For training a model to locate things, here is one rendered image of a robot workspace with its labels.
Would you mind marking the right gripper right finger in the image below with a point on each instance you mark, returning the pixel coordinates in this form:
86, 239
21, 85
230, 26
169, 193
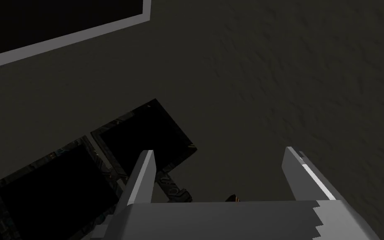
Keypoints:
305, 181

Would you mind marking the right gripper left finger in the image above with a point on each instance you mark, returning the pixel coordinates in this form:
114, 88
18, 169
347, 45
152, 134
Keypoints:
141, 181

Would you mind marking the dark patterned cabinet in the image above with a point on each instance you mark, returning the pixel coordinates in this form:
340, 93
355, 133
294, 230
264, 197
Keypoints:
78, 173

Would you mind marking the dark window with grey frame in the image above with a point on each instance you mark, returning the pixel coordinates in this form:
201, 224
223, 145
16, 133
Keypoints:
52, 23

